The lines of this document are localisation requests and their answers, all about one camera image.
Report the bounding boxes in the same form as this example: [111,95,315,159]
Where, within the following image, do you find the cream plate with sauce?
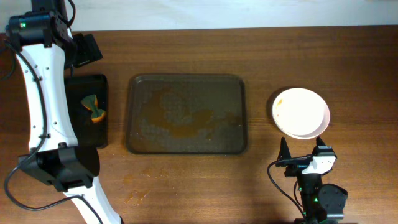
[271,88,331,139]

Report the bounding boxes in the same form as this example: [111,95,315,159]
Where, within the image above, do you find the orange green sponge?
[81,95,106,123]

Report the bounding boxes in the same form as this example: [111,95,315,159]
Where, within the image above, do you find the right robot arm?
[269,136,348,224]

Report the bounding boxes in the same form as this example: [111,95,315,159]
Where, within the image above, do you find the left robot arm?
[6,10,123,223]

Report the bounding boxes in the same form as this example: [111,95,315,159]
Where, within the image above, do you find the black sponge tray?
[65,74,108,149]

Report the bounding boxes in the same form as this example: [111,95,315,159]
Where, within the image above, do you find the brown serving tray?
[124,73,248,155]

